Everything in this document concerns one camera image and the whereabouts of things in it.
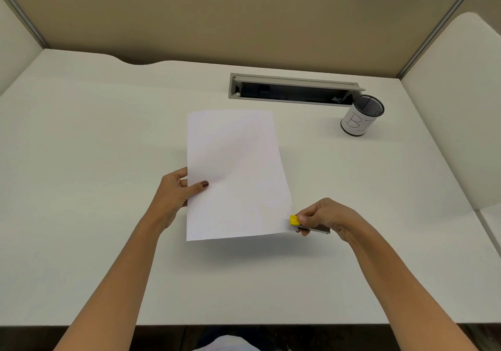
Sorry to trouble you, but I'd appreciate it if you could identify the person's right hand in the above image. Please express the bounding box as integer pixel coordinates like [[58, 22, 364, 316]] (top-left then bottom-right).
[[295, 198, 362, 243]]

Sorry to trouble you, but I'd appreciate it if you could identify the person's left hand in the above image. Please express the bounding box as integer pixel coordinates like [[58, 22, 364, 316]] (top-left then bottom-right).
[[148, 167, 210, 232]]

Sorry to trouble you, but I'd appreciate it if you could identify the yellow stapler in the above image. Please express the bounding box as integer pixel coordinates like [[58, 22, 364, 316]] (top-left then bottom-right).
[[289, 215, 331, 235]]

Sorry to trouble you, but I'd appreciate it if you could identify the white paper sheet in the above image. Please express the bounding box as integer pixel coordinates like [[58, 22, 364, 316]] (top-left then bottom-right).
[[186, 109, 293, 242]]

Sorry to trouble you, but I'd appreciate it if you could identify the person's left forearm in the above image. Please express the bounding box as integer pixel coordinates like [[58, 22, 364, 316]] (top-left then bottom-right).
[[54, 213, 162, 351]]

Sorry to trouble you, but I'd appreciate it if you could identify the person's right forearm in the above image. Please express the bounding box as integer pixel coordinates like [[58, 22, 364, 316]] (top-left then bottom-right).
[[346, 222, 479, 351]]

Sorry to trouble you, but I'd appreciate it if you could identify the black mesh pen holder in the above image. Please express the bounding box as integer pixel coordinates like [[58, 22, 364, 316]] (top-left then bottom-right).
[[340, 95, 385, 137]]

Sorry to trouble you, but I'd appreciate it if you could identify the white clothing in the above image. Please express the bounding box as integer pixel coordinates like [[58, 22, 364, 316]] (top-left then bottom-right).
[[194, 335, 262, 351]]

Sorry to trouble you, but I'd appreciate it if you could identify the white side desk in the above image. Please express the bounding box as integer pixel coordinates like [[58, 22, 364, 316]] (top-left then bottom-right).
[[400, 12, 501, 257]]

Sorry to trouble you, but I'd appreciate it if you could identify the grey desk cable tray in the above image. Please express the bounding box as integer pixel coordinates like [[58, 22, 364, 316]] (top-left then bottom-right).
[[228, 73, 366, 107]]

